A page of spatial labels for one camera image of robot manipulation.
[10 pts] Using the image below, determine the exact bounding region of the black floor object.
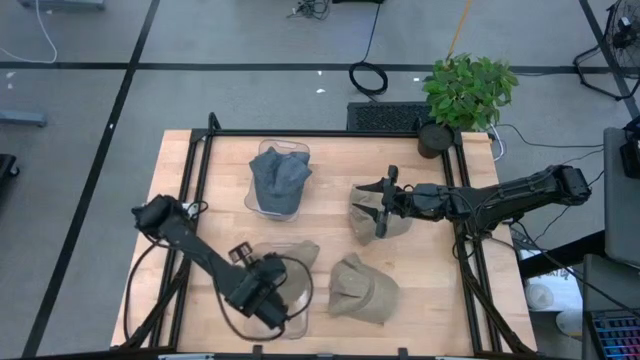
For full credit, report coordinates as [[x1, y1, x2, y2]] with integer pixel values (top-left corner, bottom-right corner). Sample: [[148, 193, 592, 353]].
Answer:
[[0, 153, 20, 192]]

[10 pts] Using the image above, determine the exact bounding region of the black metal table frame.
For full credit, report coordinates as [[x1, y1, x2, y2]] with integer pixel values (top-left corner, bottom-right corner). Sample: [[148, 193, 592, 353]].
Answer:
[[119, 112, 536, 360]]

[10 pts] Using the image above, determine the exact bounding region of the yellow cord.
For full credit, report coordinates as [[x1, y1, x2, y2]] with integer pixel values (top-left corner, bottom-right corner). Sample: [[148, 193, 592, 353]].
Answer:
[[446, 0, 474, 60]]

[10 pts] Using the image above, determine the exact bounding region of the black floor grille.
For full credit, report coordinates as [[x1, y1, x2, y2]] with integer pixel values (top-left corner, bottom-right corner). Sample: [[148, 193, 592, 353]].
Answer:
[[346, 101, 432, 134]]

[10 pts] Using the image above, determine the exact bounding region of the grey desk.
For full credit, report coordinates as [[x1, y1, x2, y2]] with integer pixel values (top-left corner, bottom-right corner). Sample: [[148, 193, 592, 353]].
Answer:
[[602, 127, 640, 267]]

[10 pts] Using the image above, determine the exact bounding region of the blue baseball cap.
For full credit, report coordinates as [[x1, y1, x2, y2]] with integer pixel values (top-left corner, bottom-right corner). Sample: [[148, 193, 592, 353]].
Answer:
[[248, 147, 314, 217]]

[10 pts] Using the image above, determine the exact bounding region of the green leafy potted plant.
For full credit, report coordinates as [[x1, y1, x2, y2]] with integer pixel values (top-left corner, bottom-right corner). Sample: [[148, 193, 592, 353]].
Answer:
[[422, 53, 520, 133]]

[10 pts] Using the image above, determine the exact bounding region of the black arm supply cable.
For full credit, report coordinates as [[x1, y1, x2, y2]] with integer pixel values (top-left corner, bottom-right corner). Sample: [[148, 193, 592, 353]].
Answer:
[[122, 239, 174, 344]]

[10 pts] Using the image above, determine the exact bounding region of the white floor cable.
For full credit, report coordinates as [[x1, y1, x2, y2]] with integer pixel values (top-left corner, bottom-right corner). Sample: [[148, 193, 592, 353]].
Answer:
[[0, 0, 59, 65]]

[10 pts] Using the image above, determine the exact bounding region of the black object on desk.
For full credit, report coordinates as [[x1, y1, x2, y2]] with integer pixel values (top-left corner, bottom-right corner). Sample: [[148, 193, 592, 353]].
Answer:
[[619, 115, 640, 180]]

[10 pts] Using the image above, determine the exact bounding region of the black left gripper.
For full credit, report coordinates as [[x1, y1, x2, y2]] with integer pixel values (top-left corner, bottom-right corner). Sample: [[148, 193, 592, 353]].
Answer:
[[228, 241, 290, 292]]

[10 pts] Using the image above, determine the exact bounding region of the white looped cable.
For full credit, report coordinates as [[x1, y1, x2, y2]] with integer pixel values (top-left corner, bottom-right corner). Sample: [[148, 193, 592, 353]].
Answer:
[[487, 123, 507, 163]]

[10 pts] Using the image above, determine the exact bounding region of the coiled black floor cable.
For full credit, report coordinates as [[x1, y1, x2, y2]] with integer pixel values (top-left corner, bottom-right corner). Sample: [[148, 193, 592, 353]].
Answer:
[[348, 2, 390, 97]]

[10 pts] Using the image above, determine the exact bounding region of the black plant pot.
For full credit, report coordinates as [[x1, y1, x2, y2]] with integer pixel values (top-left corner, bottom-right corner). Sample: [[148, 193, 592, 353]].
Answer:
[[417, 122, 455, 160]]

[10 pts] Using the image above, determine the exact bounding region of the clear plastic bin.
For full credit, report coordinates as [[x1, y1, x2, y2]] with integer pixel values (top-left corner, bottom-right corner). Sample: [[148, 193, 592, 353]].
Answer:
[[243, 138, 312, 223], [242, 239, 314, 342]]

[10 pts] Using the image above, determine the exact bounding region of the tangled black cable bundle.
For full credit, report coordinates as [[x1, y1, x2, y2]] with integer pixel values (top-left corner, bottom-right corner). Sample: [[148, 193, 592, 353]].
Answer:
[[287, 0, 332, 21]]

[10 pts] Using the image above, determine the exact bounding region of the grey flat platform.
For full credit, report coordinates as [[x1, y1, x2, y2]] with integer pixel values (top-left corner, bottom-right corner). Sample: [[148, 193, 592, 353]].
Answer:
[[18, 0, 107, 13]]

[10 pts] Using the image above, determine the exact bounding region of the black beam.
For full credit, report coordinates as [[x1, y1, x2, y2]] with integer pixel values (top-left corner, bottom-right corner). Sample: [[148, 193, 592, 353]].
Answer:
[[517, 230, 606, 280]]

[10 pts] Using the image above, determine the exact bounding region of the white bag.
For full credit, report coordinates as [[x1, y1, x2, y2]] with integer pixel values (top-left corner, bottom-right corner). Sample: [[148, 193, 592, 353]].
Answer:
[[519, 249, 584, 314]]

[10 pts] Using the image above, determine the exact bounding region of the thin black floor cable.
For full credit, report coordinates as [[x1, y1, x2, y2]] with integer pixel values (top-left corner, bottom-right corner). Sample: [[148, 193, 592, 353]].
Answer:
[[494, 122, 606, 151]]

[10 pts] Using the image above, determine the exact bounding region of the laptop with rainbow keyboard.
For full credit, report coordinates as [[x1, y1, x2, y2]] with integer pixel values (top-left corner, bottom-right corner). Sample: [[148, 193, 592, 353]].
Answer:
[[582, 253, 640, 360]]

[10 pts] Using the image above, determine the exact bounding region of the grey floor bar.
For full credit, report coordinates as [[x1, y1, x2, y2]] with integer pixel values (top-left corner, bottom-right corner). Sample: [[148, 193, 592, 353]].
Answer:
[[0, 110, 48, 128]]

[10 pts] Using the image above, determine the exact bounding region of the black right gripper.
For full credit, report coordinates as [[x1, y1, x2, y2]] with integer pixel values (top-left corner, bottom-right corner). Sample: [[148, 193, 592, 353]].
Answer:
[[355, 164, 454, 240]]

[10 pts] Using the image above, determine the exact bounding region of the black floor fan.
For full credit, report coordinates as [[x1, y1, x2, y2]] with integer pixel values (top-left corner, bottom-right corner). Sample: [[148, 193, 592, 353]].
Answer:
[[572, 0, 640, 101]]

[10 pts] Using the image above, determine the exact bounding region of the beige baseball cap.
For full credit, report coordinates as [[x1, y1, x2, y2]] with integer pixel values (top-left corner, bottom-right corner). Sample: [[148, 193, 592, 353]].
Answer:
[[327, 252, 401, 325], [249, 239, 321, 314], [348, 183, 415, 247]]

